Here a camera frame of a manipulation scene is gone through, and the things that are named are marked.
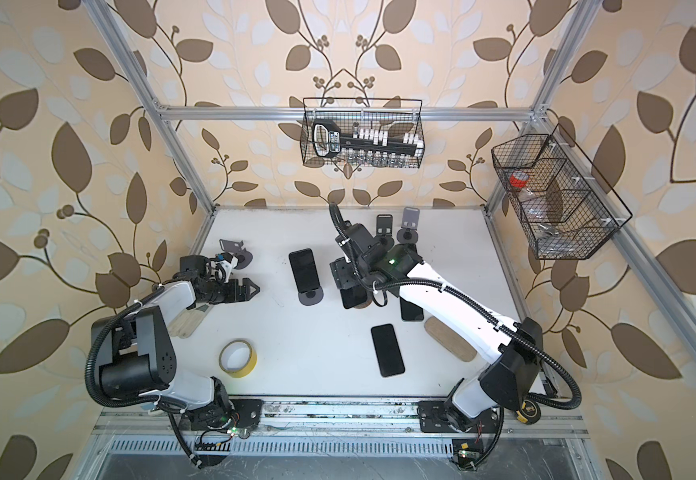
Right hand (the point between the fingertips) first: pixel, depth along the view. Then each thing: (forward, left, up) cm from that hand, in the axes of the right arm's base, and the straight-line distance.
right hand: (347, 269), depth 75 cm
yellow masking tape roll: (-18, +29, -22) cm, 40 cm away
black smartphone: (+9, +14, -13) cm, 21 cm away
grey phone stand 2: (+5, +13, -23) cm, 27 cm away
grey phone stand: (+20, +37, -20) cm, 46 cm away
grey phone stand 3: (+30, -23, -22) cm, 44 cm away
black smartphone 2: (-13, -11, -23) cm, 29 cm away
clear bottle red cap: (+26, -51, +6) cm, 58 cm away
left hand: (+6, +33, -17) cm, 37 cm away
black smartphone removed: (-1, -19, -24) cm, 30 cm away
